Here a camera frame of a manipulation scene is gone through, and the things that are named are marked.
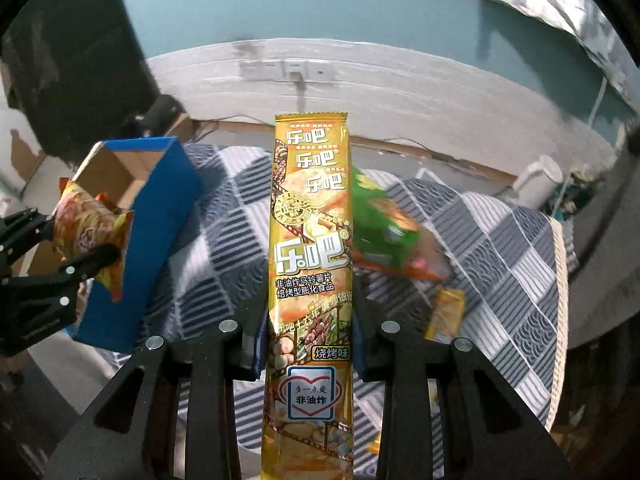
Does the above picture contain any black floor device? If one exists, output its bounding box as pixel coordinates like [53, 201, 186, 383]
[127, 95, 188, 136]

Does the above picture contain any black hanging cloth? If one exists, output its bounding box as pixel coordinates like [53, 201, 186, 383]
[0, 0, 161, 161]

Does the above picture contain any grey cloth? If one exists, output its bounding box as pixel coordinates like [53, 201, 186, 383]
[565, 125, 640, 351]

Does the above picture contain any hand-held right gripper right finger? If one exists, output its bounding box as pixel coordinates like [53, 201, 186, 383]
[352, 300, 576, 480]

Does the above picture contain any blue cardboard box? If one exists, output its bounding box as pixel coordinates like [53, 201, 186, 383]
[65, 136, 205, 353]

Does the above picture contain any green snack bag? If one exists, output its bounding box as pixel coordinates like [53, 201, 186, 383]
[350, 165, 421, 271]

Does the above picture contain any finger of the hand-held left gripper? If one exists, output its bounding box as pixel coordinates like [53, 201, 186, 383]
[0, 210, 57, 272]
[0, 244, 122, 357]

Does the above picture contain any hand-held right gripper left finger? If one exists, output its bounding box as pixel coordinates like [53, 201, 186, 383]
[42, 305, 267, 480]

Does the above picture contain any small brown cardboard box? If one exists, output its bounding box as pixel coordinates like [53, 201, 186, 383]
[167, 112, 194, 143]

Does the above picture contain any small orange noodle packet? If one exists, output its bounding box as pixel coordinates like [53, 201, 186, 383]
[52, 177, 135, 302]

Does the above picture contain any white electric kettle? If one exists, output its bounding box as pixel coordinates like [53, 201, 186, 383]
[515, 155, 565, 208]

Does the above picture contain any silver crinkled curtain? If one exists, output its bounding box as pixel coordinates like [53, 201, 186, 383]
[420, 0, 640, 116]

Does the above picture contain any thin white cable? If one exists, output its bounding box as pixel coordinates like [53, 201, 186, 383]
[587, 77, 609, 126]

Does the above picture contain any orange snack bag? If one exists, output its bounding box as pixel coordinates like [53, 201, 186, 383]
[352, 200, 453, 281]

